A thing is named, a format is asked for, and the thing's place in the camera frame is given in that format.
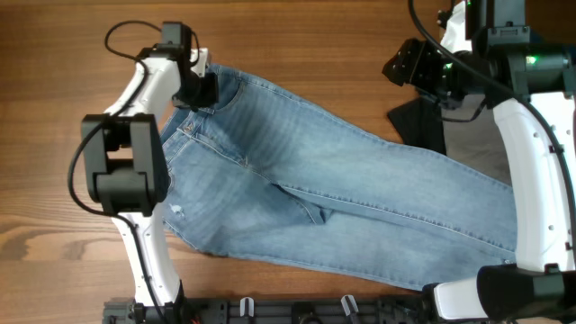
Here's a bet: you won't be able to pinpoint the light blue denim jeans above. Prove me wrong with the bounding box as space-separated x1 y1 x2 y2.
161 65 517 290

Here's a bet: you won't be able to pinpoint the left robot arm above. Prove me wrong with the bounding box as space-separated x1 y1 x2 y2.
73 22 219 310

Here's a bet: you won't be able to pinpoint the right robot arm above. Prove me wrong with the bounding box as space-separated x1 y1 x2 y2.
382 0 575 323

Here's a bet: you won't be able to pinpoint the black garment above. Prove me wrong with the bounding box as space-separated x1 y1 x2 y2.
387 98 446 155

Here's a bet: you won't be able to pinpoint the grey shorts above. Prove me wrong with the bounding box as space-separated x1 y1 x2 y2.
441 94 512 186

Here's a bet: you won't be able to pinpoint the left white rail clip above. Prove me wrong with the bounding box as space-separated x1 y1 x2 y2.
239 297 255 318

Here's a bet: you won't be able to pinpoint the white rail clip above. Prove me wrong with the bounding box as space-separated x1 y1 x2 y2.
341 294 361 324
239 297 255 318

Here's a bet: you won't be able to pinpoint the right white rail clip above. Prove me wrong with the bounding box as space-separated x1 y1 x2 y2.
341 294 361 324

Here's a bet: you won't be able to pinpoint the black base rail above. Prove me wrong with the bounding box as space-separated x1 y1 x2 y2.
102 294 433 324

